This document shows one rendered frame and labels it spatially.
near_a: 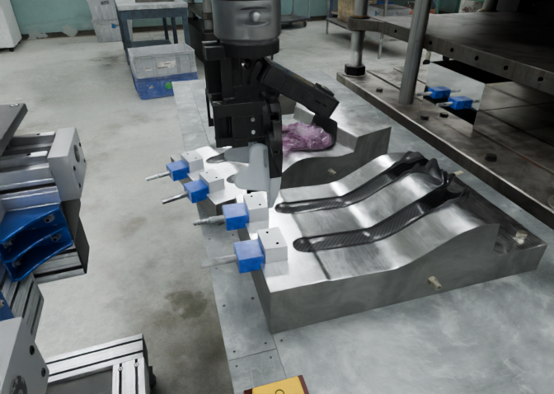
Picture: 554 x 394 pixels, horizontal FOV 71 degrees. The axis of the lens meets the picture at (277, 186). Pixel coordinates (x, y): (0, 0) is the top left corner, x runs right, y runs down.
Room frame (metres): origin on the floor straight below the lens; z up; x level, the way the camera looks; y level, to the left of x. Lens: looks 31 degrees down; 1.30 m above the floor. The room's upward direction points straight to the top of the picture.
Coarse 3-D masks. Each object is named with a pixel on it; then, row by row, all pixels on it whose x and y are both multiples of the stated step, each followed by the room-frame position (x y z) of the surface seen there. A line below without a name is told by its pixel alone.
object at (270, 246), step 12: (276, 228) 0.49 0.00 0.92; (252, 240) 0.48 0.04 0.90; (264, 240) 0.46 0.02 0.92; (276, 240) 0.46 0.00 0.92; (240, 252) 0.45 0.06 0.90; (252, 252) 0.45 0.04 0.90; (264, 252) 0.45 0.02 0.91; (276, 252) 0.45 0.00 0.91; (204, 264) 0.44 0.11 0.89; (216, 264) 0.44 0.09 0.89; (240, 264) 0.43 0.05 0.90; (252, 264) 0.44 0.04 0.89
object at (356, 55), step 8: (360, 0) 1.82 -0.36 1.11; (368, 0) 1.83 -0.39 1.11; (488, 0) 2.02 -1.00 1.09; (496, 0) 2.01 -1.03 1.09; (360, 8) 1.82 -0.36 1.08; (488, 8) 2.02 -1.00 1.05; (352, 32) 1.84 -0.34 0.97; (360, 32) 1.82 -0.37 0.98; (352, 40) 1.84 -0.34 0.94; (360, 40) 1.82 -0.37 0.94; (352, 48) 1.83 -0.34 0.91; (360, 48) 1.82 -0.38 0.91; (352, 56) 1.83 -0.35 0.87; (360, 56) 1.83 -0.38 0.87; (352, 64) 1.83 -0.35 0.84; (360, 64) 1.83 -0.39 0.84; (344, 72) 1.87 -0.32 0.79; (352, 72) 1.81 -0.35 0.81; (360, 72) 1.81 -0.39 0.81; (552, 200) 0.76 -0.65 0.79; (552, 208) 0.74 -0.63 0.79
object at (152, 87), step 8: (192, 72) 3.99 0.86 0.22; (136, 80) 3.84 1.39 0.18; (144, 80) 3.77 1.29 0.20; (152, 80) 3.81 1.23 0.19; (160, 80) 3.84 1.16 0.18; (168, 80) 3.88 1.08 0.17; (176, 80) 3.91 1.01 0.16; (184, 80) 3.95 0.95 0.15; (136, 88) 4.05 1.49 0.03; (144, 88) 3.78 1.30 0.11; (152, 88) 3.81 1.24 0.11; (160, 88) 3.84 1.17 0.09; (168, 88) 3.87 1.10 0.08; (144, 96) 3.76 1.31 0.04; (152, 96) 3.80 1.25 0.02; (160, 96) 3.83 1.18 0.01
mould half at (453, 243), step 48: (288, 192) 0.65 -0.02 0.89; (336, 192) 0.65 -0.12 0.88; (384, 192) 0.61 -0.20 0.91; (240, 240) 0.60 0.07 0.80; (288, 240) 0.50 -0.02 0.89; (384, 240) 0.50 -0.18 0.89; (432, 240) 0.47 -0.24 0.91; (480, 240) 0.48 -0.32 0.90; (528, 240) 0.53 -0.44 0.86; (288, 288) 0.39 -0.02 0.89; (336, 288) 0.41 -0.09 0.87; (384, 288) 0.44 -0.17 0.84; (432, 288) 0.46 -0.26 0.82
